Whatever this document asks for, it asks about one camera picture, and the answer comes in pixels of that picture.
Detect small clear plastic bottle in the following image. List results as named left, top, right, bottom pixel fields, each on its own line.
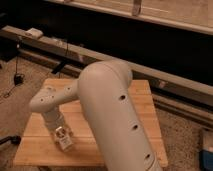
left=55, top=127, right=73, bottom=151

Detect white block on beam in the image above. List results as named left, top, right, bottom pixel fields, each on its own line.
left=25, top=28, right=43, bottom=38

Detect black object at left edge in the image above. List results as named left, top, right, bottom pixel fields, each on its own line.
left=0, top=136, right=21, bottom=145

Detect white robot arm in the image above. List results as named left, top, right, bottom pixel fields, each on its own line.
left=30, top=60, right=162, bottom=171

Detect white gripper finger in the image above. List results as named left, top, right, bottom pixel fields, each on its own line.
left=50, top=132, right=57, bottom=142
left=64, top=127, right=73, bottom=137

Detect long wooden beam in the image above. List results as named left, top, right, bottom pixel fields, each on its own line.
left=0, top=25, right=213, bottom=126

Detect black power adapter with cable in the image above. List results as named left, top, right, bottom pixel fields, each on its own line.
left=3, top=35, right=26, bottom=99

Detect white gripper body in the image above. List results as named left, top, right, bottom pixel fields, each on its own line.
left=42, top=108, right=71, bottom=136

